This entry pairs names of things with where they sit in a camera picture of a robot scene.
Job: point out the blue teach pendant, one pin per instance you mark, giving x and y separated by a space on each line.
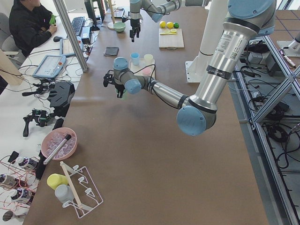
66 48
50 66

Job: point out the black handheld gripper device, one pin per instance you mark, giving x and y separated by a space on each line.
41 117

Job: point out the black keyboard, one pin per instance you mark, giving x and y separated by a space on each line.
77 24

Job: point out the whole lemon outer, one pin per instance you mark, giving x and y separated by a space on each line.
162 24

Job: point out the pink plastic cup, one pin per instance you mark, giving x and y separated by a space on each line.
146 71

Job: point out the yellow plastic knife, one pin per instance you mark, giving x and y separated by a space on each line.
167 34

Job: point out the blue plastic cup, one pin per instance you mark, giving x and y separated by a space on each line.
135 58

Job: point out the green plastic cup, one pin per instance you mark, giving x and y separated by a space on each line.
124 95

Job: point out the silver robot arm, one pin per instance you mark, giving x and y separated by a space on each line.
155 12
229 27

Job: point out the cream plastic cup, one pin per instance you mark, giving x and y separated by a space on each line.
148 59

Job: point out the whole lemon near lime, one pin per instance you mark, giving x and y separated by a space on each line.
170 25

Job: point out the black perforated stand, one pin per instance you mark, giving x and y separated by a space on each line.
60 97

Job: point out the cream rabbit tray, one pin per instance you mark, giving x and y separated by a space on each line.
138 69

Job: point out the wooden cup stand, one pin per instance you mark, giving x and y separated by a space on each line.
112 23

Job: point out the green plastic bowl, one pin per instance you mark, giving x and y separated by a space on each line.
119 26

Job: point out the seated person black jacket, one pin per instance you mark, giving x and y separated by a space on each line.
29 25

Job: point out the grey folded cloth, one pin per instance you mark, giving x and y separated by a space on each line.
111 51

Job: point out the grey cup on rack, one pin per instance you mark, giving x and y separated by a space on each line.
64 193

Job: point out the wooden cutting board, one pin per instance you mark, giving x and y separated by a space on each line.
171 41

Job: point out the yellow cup on rack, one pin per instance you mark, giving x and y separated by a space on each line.
54 180

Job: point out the black computer mouse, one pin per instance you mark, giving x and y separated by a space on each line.
57 38

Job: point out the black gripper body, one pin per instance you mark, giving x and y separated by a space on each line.
135 23
118 88

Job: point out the green lime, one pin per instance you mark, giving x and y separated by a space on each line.
176 25

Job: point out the aluminium frame post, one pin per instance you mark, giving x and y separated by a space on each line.
62 11

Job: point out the white wire rack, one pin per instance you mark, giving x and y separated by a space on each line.
87 197

